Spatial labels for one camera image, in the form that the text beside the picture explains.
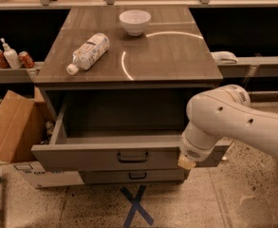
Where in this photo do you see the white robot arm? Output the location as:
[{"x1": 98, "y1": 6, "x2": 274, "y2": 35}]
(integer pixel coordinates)
[{"x1": 177, "y1": 85, "x2": 278, "y2": 170}]

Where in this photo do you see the white folded cloth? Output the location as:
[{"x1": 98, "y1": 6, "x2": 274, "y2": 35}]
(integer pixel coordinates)
[{"x1": 212, "y1": 51, "x2": 238, "y2": 64}]

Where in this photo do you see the white pump bottle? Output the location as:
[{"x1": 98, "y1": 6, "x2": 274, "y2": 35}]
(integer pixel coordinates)
[{"x1": 0, "y1": 38, "x2": 22, "y2": 68}]

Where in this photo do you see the clear plastic bottle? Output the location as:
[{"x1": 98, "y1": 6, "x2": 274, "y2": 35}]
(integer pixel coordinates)
[{"x1": 66, "y1": 33, "x2": 110, "y2": 75}]

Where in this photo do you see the brown cardboard box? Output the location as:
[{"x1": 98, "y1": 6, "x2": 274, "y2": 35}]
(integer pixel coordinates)
[{"x1": 0, "y1": 87, "x2": 53, "y2": 163}]

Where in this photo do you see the white ceramic bowl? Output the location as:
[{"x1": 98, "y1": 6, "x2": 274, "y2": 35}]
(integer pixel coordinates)
[{"x1": 119, "y1": 9, "x2": 151, "y2": 36}]

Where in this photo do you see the white cardboard box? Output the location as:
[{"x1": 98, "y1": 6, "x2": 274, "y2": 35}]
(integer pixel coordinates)
[{"x1": 13, "y1": 161, "x2": 83, "y2": 188}]

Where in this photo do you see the grey cabinet with brown top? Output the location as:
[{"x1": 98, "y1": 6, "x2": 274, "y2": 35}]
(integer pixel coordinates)
[{"x1": 35, "y1": 6, "x2": 222, "y2": 183}]

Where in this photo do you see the grey low shelf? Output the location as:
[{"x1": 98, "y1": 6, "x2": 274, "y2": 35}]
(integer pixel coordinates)
[{"x1": 0, "y1": 62, "x2": 43, "y2": 84}]

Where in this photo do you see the red can left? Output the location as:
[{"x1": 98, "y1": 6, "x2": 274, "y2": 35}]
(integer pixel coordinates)
[{"x1": 0, "y1": 49, "x2": 9, "y2": 68}]

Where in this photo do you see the red can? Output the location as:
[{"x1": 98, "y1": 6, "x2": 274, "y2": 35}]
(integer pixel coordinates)
[
  {"x1": 19, "y1": 51, "x2": 35, "y2": 68},
  {"x1": 0, "y1": 49, "x2": 9, "y2": 68}
]

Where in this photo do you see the grey top drawer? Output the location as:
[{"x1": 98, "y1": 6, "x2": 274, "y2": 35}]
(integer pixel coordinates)
[{"x1": 30, "y1": 90, "x2": 233, "y2": 173}]

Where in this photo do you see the red can right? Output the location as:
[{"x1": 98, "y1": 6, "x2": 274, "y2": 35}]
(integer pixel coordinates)
[{"x1": 19, "y1": 51, "x2": 35, "y2": 68}]

